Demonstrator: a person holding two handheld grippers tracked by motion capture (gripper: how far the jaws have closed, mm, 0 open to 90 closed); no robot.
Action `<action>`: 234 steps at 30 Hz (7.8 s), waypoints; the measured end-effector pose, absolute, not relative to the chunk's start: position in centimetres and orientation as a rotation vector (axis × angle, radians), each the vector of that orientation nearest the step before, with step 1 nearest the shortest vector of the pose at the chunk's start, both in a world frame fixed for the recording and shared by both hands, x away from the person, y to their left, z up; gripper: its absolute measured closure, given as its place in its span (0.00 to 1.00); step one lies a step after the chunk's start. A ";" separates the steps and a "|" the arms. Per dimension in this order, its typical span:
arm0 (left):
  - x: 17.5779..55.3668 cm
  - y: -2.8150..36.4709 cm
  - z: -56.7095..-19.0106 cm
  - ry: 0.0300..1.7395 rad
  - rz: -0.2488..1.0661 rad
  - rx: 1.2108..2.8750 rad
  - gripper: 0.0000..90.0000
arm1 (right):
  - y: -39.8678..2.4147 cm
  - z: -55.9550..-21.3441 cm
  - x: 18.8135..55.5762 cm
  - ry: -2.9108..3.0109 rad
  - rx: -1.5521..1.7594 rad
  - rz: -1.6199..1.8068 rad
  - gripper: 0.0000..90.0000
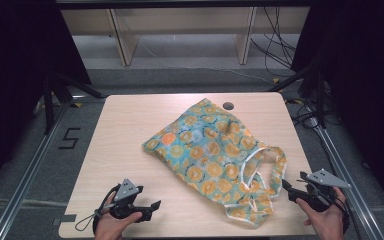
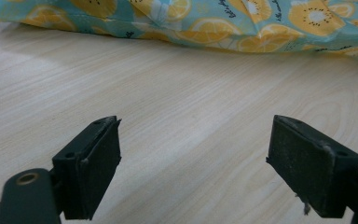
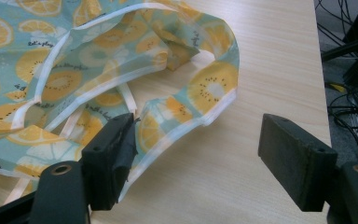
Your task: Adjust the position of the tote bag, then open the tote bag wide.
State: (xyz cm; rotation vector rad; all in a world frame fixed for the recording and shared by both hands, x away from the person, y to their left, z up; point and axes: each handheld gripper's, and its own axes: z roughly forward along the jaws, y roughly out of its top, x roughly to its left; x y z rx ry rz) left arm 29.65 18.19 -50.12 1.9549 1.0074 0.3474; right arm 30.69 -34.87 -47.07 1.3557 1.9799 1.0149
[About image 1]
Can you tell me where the bundle of black hanging cables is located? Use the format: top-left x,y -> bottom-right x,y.
250,5 -> 298,70

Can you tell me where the person's left hand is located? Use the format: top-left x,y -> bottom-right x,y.
93,191 -> 144,240

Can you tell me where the black floor cables tangle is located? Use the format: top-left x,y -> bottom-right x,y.
285,97 -> 342,130

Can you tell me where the orange-slice print fabric bag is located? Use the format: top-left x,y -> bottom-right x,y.
141,97 -> 288,227

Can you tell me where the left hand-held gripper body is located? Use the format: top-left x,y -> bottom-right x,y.
108,178 -> 145,221

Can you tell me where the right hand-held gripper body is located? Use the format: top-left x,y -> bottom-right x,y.
288,168 -> 352,213

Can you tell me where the light wooden shelf unit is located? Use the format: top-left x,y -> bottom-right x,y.
59,5 -> 311,67

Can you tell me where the thin black cable loop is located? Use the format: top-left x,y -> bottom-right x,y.
74,207 -> 114,233

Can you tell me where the black metal stand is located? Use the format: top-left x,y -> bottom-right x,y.
42,71 -> 105,135
267,59 -> 328,130

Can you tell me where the dark curtain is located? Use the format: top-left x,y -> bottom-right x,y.
0,0 -> 92,201
290,0 -> 384,212

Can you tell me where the black cable at right hand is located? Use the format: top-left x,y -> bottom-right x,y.
333,196 -> 352,235

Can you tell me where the aluminium floor rail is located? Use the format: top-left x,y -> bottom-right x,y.
312,125 -> 384,240
0,99 -> 72,240

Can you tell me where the person's right hand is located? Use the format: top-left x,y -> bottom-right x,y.
295,186 -> 348,240

